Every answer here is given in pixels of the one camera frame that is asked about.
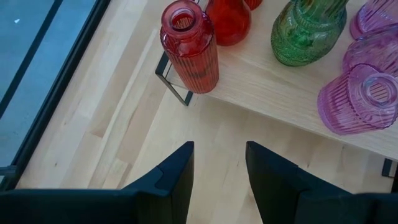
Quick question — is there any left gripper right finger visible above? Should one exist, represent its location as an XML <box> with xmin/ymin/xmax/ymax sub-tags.
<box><xmin>245</xmin><ymin>141</ymin><xmax>398</xmax><ymax>224</ymax></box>

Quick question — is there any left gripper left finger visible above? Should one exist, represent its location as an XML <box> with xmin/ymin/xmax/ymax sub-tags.
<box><xmin>0</xmin><ymin>141</ymin><xmax>195</xmax><ymax>224</ymax></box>

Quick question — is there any pink squat ribbed glass vase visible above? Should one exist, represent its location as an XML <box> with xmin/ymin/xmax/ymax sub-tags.
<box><xmin>317</xmin><ymin>63</ymin><xmax>398</xmax><ymax>136</ymax></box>

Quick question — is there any pink twisted glass vase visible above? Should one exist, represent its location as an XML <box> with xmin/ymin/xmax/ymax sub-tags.
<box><xmin>341</xmin><ymin>26</ymin><xmax>398</xmax><ymax>78</ymax></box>

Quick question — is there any green embossed glass vase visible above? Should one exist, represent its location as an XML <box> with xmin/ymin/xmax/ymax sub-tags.
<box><xmin>270</xmin><ymin>0</ymin><xmax>349</xmax><ymax>67</ymax></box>

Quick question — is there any red ribbed glass bottle vase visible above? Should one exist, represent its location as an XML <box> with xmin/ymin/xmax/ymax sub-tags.
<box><xmin>159</xmin><ymin>0</ymin><xmax>220</xmax><ymax>95</ymax></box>

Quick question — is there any red bulbous glass vase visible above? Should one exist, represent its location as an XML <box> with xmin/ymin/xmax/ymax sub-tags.
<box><xmin>205</xmin><ymin>0</ymin><xmax>252</xmax><ymax>47</ymax></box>

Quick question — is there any pink ringed glass vase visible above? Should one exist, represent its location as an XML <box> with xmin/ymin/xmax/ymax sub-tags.
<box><xmin>349</xmin><ymin>0</ymin><xmax>398</xmax><ymax>40</ymax></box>

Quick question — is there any dark red glass vase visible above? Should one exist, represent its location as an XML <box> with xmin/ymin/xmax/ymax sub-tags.
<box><xmin>244</xmin><ymin>0</ymin><xmax>264</xmax><ymax>11</ymax></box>

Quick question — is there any light wooden board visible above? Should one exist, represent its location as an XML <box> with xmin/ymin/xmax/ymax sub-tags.
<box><xmin>154</xmin><ymin>0</ymin><xmax>398</xmax><ymax>194</ymax></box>

